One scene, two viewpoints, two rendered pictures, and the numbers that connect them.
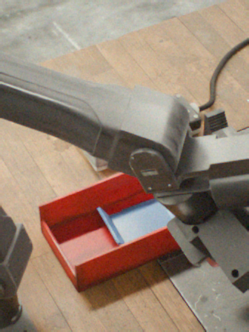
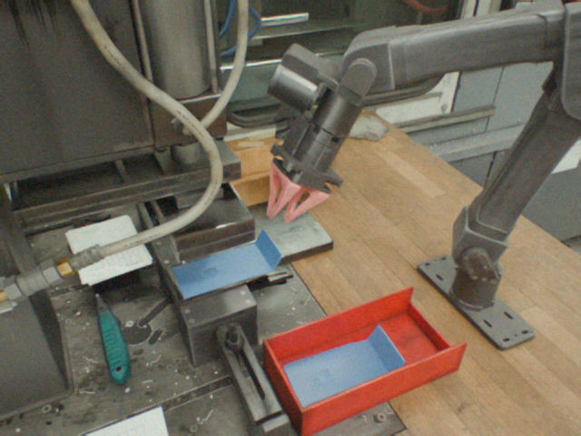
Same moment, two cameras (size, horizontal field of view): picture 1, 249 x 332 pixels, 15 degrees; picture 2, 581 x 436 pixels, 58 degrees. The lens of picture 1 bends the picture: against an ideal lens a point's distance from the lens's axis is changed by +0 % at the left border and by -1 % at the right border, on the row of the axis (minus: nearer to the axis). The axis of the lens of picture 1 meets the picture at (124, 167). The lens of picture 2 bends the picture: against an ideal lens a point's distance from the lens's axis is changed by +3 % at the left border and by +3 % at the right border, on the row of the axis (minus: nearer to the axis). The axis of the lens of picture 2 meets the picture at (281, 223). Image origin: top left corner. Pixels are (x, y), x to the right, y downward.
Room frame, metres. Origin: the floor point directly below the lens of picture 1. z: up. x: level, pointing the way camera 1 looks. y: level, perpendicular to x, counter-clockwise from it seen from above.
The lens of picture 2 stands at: (1.30, -0.11, 1.51)
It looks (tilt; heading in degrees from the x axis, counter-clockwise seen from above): 38 degrees down; 182
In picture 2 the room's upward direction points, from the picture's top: straight up
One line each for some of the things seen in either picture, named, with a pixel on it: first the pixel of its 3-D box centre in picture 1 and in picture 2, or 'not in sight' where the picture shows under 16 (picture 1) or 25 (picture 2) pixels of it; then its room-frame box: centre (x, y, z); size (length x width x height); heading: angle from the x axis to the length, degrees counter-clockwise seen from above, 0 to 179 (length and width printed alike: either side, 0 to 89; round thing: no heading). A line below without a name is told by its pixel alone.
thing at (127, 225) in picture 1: (157, 213); (343, 364); (0.85, -0.04, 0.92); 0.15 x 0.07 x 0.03; 114
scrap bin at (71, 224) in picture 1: (138, 215); (361, 354); (0.84, -0.02, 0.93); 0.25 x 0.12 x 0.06; 117
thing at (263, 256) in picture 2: not in sight; (227, 262); (0.74, -0.22, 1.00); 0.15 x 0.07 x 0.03; 118
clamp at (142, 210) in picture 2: not in sight; (155, 227); (0.59, -0.37, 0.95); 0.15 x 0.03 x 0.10; 27
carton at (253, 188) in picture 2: not in sight; (252, 177); (0.39, -0.21, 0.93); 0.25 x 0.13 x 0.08; 117
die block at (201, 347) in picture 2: not in sight; (203, 292); (0.74, -0.26, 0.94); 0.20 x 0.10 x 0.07; 27
